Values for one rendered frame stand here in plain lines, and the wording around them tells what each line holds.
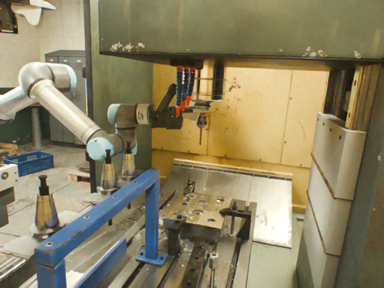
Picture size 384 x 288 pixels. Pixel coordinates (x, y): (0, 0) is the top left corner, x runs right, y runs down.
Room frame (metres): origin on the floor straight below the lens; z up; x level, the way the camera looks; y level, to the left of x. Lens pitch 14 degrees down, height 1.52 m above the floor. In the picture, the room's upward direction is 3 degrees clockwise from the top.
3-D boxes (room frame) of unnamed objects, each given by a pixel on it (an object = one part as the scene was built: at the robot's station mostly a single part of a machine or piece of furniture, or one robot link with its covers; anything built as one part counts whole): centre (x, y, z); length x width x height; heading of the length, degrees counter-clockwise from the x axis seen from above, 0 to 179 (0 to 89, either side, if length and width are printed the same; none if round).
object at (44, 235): (0.49, 0.28, 1.21); 0.06 x 0.06 x 0.03
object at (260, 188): (1.65, -0.19, 0.75); 0.89 x 0.67 x 0.26; 75
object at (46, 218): (0.49, 0.28, 1.26); 0.04 x 0.04 x 0.07
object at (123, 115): (1.02, 0.26, 1.38); 0.11 x 0.08 x 0.09; 86
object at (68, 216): (0.54, 0.27, 1.21); 0.07 x 0.05 x 0.01; 75
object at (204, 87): (1.01, -0.03, 1.51); 0.16 x 0.16 x 0.12
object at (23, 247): (0.43, 0.29, 1.21); 0.07 x 0.05 x 0.01; 75
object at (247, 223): (1.03, -0.19, 0.97); 0.13 x 0.03 x 0.15; 75
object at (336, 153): (0.89, -0.45, 1.16); 0.48 x 0.05 x 0.51; 165
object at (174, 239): (0.93, 0.04, 0.97); 0.13 x 0.03 x 0.15; 165
